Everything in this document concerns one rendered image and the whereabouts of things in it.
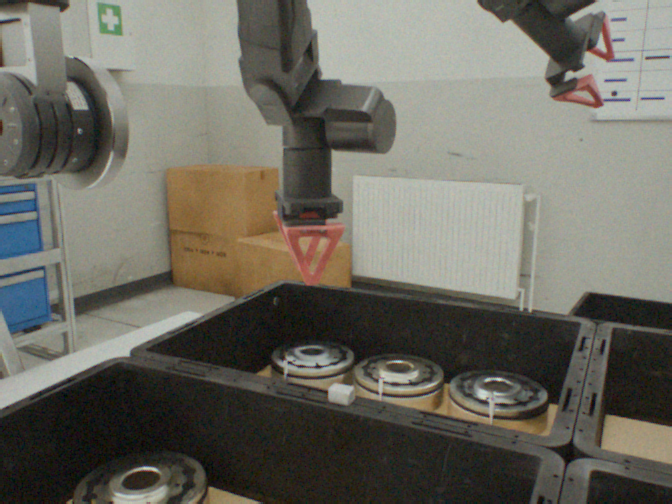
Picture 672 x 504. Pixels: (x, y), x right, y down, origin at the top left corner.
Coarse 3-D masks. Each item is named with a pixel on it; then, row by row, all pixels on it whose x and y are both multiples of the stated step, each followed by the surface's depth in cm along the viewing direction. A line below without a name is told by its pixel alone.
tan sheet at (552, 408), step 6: (258, 372) 79; (264, 372) 79; (444, 384) 75; (444, 390) 74; (444, 396) 72; (444, 402) 71; (438, 408) 69; (444, 408) 69; (552, 408) 70; (552, 414) 68; (552, 420) 67; (546, 432) 64
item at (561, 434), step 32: (320, 288) 81; (352, 288) 80; (192, 320) 68; (544, 320) 69; (576, 320) 68; (576, 352) 59; (288, 384) 52; (576, 384) 52; (416, 416) 47; (448, 416) 47; (576, 416) 47
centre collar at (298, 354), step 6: (300, 348) 77; (306, 348) 77; (312, 348) 78; (318, 348) 78; (324, 348) 77; (294, 354) 75; (300, 354) 75; (324, 354) 75; (330, 354) 75; (300, 360) 74; (306, 360) 74; (312, 360) 74; (318, 360) 74
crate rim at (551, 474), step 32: (64, 384) 53; (224, 384) 52; (256, 384) 52; (0, 416) 47; (352, 416) 47; (384, 416) 47; (480, 448) 43; (512, 448) 42; (544, 448) 42; (544, 480) 39
